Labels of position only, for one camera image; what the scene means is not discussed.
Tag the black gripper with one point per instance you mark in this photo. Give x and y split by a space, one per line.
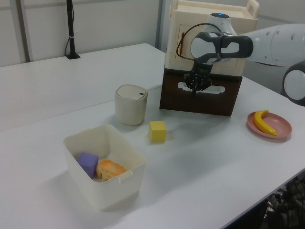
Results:
201 72

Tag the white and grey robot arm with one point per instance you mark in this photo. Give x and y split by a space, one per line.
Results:
274 45

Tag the wooden drawer cabinet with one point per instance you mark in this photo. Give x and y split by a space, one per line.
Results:
174 59

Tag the yellow cube block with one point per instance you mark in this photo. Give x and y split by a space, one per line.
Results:
157 132

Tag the beige lidded trash can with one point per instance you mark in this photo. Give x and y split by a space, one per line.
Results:
129 109

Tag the yellow banana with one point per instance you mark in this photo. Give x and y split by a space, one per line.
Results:
259 122

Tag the pink plate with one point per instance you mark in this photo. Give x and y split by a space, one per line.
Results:
281 124

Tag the orange toy bread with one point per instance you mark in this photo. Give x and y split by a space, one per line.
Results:
110 169

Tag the purple cube block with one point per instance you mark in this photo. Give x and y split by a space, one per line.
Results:
87 163

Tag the white plastic bin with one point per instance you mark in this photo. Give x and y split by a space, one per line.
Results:
114 193

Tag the black equipment under table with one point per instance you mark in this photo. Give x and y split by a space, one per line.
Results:
288 205

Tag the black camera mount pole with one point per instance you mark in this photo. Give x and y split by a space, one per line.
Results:
70 31

